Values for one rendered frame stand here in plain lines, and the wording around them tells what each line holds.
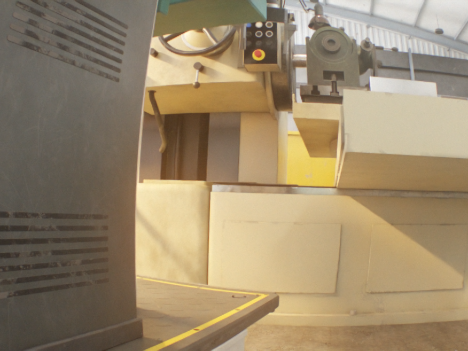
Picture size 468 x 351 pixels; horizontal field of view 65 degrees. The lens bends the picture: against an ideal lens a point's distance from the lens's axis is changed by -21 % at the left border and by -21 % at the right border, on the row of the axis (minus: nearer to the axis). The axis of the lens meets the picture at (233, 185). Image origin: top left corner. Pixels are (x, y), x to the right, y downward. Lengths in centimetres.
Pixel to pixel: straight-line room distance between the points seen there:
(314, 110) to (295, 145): 260
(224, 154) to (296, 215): 83
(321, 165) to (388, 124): 356
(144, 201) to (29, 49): 167
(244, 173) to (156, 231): 74
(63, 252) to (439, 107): 61
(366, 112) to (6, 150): 55
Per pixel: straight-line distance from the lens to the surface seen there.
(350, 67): 181
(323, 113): 171
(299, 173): 426
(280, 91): 212
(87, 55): 50
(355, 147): 70
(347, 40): 188
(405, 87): 75
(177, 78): 203
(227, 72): 197
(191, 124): 275
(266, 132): 254
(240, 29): 135
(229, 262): 192
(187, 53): 179
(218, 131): 259
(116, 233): 54
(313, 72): 179
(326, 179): 425
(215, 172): 257
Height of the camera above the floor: 51
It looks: 3 degrees up
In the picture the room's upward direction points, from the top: 2 degrees clockwise
